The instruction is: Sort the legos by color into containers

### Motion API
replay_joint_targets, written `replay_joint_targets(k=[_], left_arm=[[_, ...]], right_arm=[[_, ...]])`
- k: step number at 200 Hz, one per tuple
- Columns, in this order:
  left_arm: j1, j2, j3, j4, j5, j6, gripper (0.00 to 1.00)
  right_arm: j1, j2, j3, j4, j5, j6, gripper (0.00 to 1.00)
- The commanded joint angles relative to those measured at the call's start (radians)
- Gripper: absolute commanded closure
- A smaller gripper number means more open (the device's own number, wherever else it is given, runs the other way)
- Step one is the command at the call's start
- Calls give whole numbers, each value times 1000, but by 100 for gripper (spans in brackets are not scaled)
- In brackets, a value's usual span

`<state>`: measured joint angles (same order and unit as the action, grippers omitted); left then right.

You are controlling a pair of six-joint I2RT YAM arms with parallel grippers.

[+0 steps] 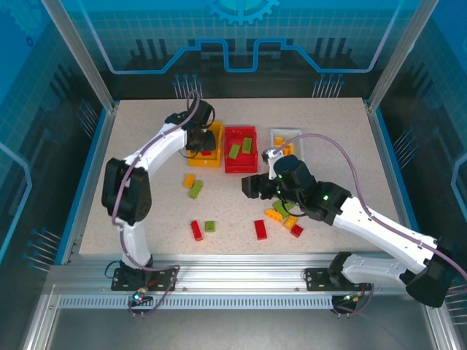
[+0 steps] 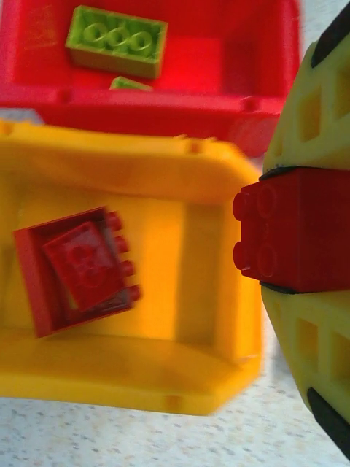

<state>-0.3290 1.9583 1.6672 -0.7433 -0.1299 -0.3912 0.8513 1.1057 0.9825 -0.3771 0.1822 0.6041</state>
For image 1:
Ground aluminium frame rail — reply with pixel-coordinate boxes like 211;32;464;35
47;253;444;297

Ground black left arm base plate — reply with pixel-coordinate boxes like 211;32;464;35
111;265;180;292

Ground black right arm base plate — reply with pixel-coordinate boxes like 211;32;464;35
304;267;373;292

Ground yellow plastic bin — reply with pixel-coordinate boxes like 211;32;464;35
188;120;224;168

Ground red plastic bin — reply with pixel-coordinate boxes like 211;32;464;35
223;125;260;174

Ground slotted metal cable duct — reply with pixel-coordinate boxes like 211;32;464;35
56;295;346;311

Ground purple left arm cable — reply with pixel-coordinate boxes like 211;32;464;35
110;89;204;319

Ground aluminium enclosure post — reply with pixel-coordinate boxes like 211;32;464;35
366;0;439;110
39;0;117;110

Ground grey plastic bin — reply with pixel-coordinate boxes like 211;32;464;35
269;126;304;161

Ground aluminium side rail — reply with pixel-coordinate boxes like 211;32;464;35
71;104;120;260
366;104;415;238

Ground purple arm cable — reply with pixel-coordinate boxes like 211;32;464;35
110;89;204;319
274;133;467;292

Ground blue table edge strip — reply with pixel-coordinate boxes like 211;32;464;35
375;107;421;233
56;107;110;265

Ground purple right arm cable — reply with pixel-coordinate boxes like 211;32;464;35
274;133;467;292

